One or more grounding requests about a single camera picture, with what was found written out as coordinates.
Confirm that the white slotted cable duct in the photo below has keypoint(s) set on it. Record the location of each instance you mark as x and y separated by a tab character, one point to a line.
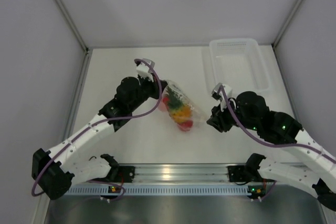
159	190

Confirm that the aluminium mounting rail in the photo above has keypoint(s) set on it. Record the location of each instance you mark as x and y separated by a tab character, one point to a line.
158	173

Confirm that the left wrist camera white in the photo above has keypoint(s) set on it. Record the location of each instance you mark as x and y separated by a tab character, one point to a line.
144	69

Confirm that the white plastic basket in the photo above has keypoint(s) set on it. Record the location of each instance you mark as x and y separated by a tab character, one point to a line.
238	62

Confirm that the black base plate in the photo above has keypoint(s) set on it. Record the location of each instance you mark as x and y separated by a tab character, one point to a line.
237	174
123	174

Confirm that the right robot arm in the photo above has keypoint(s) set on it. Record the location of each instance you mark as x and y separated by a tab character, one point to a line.
276	130

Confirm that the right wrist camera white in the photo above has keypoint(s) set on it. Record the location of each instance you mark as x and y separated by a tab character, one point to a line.
222	93

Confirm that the fake pineapple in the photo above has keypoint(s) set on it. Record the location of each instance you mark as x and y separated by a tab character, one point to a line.
179	111

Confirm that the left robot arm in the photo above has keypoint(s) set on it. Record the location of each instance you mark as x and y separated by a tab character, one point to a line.
60	167

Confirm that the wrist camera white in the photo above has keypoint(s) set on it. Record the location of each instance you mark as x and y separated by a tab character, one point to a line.
144	69
222	93

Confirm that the clear zip top bag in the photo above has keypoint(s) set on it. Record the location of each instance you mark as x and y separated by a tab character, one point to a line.
198	115

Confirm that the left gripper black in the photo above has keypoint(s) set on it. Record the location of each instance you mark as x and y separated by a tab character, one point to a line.
154	85

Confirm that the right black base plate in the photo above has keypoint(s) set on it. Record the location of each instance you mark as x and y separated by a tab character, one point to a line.
237	174

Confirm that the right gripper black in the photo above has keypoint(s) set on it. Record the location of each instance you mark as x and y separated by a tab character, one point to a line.
218	119

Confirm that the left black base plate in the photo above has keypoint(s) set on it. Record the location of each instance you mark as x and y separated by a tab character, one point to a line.
123	174

